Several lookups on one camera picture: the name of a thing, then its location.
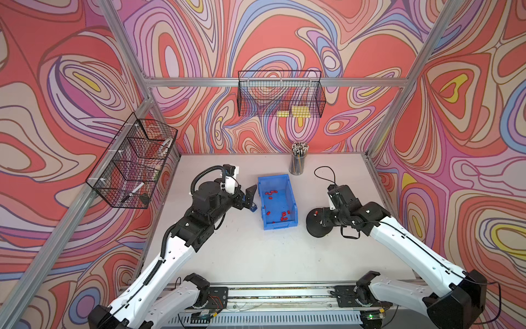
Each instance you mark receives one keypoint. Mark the blue plastic parts bin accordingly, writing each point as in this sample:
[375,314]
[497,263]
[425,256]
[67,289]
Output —
[278,206]

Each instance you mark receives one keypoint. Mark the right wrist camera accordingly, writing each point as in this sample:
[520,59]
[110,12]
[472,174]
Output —
[341,196]

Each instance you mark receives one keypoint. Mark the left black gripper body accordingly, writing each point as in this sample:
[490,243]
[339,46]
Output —
[237,203]

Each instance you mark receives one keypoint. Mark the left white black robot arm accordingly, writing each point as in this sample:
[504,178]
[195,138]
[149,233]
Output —
[179,244]

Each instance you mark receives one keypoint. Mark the yellow sticky note pad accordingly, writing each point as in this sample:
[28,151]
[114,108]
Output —
[300,112]

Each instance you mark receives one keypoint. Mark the white marker pen in basket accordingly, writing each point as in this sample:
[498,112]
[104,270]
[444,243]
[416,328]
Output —
[131,193]

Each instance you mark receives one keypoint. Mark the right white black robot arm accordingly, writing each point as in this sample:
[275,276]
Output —
[450,297]

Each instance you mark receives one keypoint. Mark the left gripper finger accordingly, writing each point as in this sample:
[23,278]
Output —
[250,192]
[248,202]

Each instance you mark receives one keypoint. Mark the black round screw base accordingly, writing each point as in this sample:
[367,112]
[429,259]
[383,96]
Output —
[315,224]

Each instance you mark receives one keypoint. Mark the black wire basket wall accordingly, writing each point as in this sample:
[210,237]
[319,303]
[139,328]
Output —
[272,93]
[138,153]

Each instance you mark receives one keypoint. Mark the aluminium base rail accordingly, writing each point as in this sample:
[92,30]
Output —
[279,300]

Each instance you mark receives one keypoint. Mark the mesh pencil cup with pencils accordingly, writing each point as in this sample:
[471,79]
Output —
[298,152]

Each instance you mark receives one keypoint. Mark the black wire basket back wall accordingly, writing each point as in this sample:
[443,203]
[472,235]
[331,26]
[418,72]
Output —
[272,93]

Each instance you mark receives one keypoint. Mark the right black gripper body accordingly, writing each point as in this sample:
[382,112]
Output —
[338,217]

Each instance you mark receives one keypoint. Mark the black wire basket left wall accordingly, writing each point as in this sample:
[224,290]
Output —
[138,153]

